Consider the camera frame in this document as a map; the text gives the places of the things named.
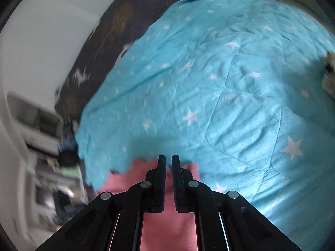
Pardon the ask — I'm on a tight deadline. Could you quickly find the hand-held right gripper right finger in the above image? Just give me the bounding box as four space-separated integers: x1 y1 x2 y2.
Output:
171 155 301 251

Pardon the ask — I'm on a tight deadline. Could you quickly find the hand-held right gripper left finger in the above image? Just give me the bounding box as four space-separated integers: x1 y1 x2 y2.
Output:
35 155 167 251

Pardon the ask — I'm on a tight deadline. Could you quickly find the pink long-sleeve shirt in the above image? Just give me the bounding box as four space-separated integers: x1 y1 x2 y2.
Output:
101 158 201 251

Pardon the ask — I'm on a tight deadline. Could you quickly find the pile of grey clothes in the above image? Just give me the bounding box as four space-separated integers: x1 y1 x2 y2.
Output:
63 120 79 149

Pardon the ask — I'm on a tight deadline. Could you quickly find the black bag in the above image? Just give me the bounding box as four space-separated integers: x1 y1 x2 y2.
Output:
58 149 79 166

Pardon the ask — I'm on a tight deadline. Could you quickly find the blue star-print blanket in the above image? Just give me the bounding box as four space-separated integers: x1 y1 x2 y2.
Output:
75 0 335 251

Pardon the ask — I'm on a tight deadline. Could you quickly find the white shelf unit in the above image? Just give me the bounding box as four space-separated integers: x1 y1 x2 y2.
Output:
6 91 81 231

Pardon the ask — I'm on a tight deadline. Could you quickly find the dark deer-print bedspread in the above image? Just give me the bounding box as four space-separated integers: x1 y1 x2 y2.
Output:
54 0 236 126

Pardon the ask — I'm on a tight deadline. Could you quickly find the beige object at right edge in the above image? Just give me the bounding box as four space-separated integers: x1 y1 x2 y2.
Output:
321 52 335 96

